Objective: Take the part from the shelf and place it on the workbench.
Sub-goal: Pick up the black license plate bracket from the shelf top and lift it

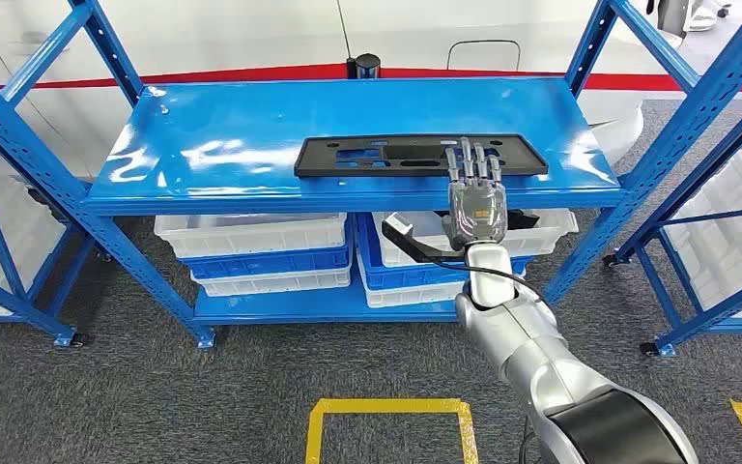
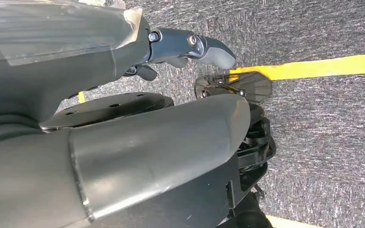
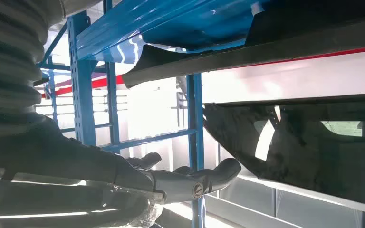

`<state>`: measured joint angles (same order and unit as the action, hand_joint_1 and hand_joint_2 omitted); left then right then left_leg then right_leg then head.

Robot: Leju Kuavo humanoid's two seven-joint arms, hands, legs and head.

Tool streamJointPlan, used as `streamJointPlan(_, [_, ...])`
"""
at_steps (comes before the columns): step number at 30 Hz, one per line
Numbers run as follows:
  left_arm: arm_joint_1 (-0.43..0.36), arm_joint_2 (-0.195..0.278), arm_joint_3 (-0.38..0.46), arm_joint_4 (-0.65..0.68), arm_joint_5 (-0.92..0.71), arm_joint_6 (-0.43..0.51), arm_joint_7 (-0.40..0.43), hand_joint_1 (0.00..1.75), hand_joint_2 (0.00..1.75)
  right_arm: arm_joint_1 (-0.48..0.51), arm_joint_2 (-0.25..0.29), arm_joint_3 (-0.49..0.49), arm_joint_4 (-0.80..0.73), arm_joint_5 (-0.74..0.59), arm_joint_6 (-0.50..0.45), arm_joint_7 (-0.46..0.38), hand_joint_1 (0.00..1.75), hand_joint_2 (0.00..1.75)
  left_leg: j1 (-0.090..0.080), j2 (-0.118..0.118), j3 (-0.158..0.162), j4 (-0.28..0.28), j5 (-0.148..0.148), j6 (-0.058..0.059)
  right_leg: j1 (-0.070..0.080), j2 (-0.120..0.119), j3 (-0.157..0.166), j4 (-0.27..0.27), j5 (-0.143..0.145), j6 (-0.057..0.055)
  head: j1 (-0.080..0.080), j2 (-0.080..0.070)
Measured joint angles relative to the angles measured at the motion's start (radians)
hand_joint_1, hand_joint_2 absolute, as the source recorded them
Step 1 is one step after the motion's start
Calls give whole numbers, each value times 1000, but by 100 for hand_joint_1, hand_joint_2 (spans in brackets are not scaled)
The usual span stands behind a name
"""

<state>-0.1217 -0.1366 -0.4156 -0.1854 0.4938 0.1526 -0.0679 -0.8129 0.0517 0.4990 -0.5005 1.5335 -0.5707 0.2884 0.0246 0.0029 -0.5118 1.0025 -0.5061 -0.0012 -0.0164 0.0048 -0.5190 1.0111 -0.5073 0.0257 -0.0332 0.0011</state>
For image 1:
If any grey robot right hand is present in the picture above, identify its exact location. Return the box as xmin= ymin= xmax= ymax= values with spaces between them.
xmin=441 ymin=135 xmax=510 ymax=252

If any black plastic part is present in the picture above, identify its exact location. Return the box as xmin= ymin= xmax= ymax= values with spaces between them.
xmin=293 ymin=133 xmax=550 ymax=179

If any black part in bin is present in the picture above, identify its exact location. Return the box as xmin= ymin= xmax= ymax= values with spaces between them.
xmin=505 ymin=209 xmax=541 ymax=232

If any blue metal shelf rack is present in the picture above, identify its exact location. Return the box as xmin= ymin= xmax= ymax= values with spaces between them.
xmin=0 ymin=0 xmax=742 ymax=350
xmin=601 ymin=83 xmax=742 ymax=359
xmin=0 ymin=128 xmax=100 ymax=350

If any white plastic bin stack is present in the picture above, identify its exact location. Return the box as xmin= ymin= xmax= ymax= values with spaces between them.
xmin=0 ymin=153 xmax=69 ymax=316
xmin=662 ymin=150 xmax=742 ymax=320

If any white vehicle body red stripe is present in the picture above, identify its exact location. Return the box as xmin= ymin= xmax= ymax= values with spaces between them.
xmin=0 ymin=0 xmax=742 ymax=181

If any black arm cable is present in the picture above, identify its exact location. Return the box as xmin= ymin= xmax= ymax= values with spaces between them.
xmin=431 ymin=259 xmax=545 ymax=305

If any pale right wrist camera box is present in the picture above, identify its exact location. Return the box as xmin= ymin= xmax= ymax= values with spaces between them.
xmin=384 ymin=212 xmax=415 ymax=240

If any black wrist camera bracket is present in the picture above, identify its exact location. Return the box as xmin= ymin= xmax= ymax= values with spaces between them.
xmin=381 ymin=220 xmax=471 ymax=265

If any black cylinder post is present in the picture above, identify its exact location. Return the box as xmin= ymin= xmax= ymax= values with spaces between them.
xmin=346 ymin=53 xmax=383 ymax=80

